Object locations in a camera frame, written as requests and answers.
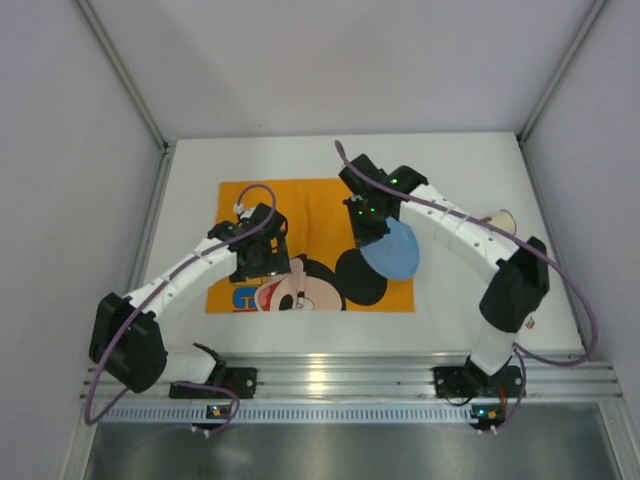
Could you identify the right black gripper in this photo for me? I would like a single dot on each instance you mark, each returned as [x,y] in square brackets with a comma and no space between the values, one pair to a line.
[371,238]

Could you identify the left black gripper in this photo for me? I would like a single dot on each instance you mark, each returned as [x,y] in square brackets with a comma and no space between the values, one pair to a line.
[262,270]

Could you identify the blue plastic plate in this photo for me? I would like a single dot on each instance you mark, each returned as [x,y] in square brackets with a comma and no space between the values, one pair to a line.
[396,255]

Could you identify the orange cartoon mouse placemat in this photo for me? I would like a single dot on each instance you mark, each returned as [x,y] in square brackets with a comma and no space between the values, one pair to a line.
[327,271]

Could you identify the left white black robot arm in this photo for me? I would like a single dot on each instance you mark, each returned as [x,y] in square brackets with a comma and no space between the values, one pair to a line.
[127,341]

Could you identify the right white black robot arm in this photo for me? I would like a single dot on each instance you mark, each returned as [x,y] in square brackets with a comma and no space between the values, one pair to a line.
[517,279]

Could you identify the paper cup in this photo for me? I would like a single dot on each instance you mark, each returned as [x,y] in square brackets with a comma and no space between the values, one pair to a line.
[503,220]

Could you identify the aluminium rail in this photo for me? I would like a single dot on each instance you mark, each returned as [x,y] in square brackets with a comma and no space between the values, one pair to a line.
[409,377]

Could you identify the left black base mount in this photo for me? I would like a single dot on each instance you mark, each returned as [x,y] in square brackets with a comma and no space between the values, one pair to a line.
[242,381]

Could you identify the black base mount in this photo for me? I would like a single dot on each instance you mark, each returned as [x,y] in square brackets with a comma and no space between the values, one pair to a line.
[242,381]
[452,382]

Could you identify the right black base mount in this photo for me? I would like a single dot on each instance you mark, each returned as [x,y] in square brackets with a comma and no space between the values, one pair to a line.
[452,382]

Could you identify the slotted cable duct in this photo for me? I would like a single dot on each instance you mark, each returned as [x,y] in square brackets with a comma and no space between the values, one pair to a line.
[273,413]

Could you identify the right aluminium frame post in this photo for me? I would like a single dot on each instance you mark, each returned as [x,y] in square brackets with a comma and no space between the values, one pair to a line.
[570,53]

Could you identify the aluminium frame post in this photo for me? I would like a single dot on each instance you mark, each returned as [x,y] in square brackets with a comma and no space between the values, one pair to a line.
[570,53]
[117,65]

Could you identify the left aluminium frame post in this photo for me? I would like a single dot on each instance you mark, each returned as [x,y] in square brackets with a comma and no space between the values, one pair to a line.
[117,65]

